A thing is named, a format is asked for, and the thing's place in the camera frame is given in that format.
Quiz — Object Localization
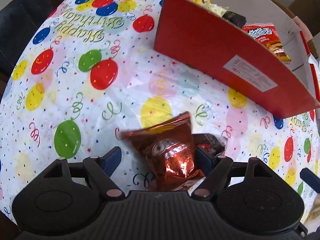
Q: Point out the red cardboard box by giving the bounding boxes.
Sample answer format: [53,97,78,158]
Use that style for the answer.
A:
[154,0,319,118]

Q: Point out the balloon birthday tablecloth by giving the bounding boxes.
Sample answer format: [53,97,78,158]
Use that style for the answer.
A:
[1,0,319,219]

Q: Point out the cream pastry packet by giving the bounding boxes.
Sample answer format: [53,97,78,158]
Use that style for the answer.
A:
[206,3,229,17]

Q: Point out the red chips snack bag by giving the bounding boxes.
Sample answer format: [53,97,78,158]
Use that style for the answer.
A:
[242,23,291,64]

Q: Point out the dark purple snack packet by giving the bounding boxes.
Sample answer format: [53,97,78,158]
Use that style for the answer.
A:
[192,133,228,157]

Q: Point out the dark blue chair cushion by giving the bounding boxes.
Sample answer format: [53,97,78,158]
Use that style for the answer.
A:
[1,0,53,76]

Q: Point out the brown foil Oreo bag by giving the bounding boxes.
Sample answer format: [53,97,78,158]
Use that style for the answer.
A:
[121,112,204,191]

